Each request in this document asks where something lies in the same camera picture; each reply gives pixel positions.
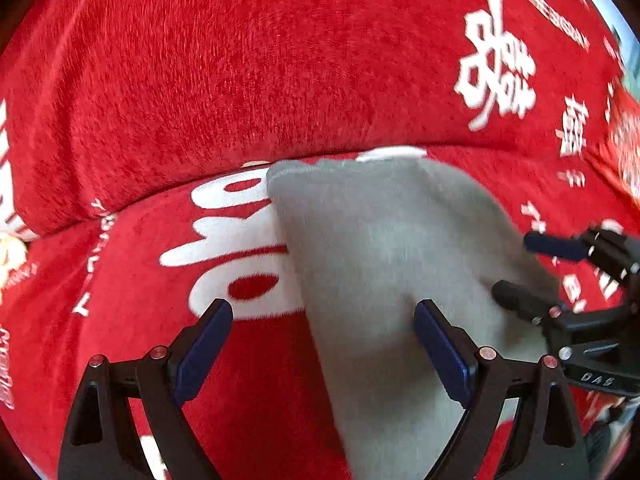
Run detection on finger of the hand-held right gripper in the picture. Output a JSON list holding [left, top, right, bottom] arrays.
[[523, 227, 640, 288], [492, 280, 601, 346]]

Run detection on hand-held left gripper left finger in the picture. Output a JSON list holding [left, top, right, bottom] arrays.
[[57, 298, 234, 480]]

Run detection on yellow orange garment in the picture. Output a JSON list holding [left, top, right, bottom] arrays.
[[0, 232, 28, 291]]

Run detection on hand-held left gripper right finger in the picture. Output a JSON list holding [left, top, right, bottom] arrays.
[[414, 299, 588, 480]]

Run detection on red printed blanket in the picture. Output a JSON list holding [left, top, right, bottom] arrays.
[[0, 0, 640, 480]]

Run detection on grey cloth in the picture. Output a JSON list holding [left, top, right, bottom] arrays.
[[266, 152, 576, 480]]

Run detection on red patterned cloth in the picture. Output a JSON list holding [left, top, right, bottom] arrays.
[[600, 80, 640, 196]]

